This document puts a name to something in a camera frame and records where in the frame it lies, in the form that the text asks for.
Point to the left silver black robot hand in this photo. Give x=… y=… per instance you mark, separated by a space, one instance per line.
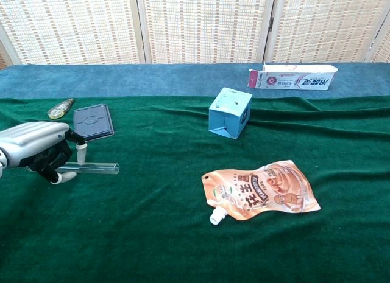
x=27 y=141

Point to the transparent glass test tube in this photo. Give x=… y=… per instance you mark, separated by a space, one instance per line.
x=97 y=168

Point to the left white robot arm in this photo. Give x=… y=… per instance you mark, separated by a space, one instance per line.
x=1 y=164

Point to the small yellowish clear bottle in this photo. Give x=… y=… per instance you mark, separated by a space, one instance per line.
x=60 y=109

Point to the dark transparent card case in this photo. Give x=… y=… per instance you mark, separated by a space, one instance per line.
x=94 y=120

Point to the blue table cover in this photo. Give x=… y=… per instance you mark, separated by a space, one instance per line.
x=122 y=80

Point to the green velvet cloth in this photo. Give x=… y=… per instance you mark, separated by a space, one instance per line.
x=152 y=219

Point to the bamboo folding screen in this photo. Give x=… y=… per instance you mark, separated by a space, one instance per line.
x=195 y=24

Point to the small light blue box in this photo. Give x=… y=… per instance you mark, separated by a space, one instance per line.
x=230 y=109

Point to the orange spout pouch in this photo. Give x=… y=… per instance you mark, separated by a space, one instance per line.
x=259 y=191

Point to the white toothpaste box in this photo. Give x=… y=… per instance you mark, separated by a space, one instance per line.
x=292 y=79

